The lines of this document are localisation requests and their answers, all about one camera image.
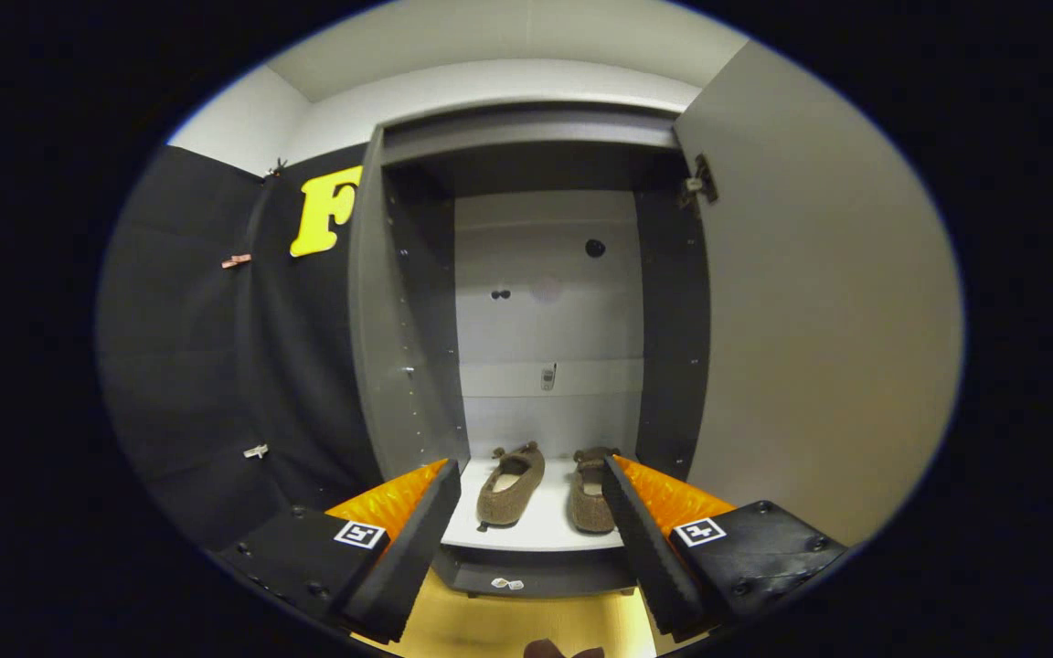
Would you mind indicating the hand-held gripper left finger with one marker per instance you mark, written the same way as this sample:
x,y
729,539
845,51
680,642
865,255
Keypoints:
x,y
412,539

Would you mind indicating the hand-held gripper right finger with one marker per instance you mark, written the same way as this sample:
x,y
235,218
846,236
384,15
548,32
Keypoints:
x,y
645,539

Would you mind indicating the brown fuzzy shoe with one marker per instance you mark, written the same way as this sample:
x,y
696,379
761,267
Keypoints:
x,y
510,489
589,498

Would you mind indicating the dark grey shoe cabinet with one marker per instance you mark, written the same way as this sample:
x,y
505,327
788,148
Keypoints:
x,y
417,320

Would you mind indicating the beige shoe cabinet door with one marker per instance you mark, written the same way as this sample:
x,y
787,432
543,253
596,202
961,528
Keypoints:
x,y
819,320

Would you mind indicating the white cabinet shelf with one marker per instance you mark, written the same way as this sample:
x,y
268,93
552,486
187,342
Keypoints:
x,y
545,521

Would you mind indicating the black door hinge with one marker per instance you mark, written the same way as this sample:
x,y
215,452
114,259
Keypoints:
x,y
698,183

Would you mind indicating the white clip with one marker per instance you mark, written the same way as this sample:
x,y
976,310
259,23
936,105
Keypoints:
x,y
256,451

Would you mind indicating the black backdrop cloth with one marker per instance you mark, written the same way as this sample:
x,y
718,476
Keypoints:
x,y
197,366

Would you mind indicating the red clip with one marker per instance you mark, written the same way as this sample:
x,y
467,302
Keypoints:
x,y
236,261

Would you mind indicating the black binder clip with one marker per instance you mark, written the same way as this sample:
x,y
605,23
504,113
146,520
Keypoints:
x,y
276,167

